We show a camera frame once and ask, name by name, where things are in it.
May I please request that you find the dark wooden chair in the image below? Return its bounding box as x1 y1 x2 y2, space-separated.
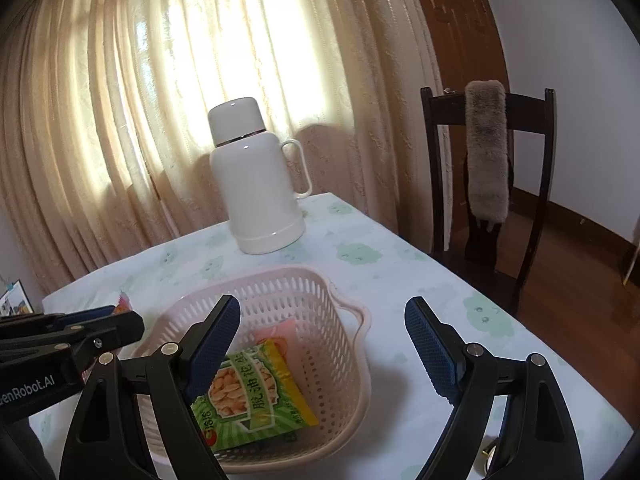
420 80 556 315

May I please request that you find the beige curtain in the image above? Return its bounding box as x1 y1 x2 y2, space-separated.
1 0 439 293

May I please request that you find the white thermos jug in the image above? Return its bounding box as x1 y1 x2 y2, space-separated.
207 96 312 255

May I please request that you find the pink cartoon candy packet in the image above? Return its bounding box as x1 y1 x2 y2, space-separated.
113 292 132 315

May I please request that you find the pink orange snack packet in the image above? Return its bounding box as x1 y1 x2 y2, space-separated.
253 318 298 353

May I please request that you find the photo collage stand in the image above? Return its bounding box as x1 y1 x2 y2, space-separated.
0 281 35 318

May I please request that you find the grey fuzzy scarf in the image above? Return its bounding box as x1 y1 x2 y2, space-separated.
465 80 509 223

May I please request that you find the green yellow peanut bag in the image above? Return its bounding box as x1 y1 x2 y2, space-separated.
191 338 319 452

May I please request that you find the cloud print tablecloth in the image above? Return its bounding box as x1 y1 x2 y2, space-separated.
27 192 637 480

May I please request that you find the brown wooden door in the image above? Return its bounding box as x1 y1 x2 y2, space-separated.
401 0 514 97

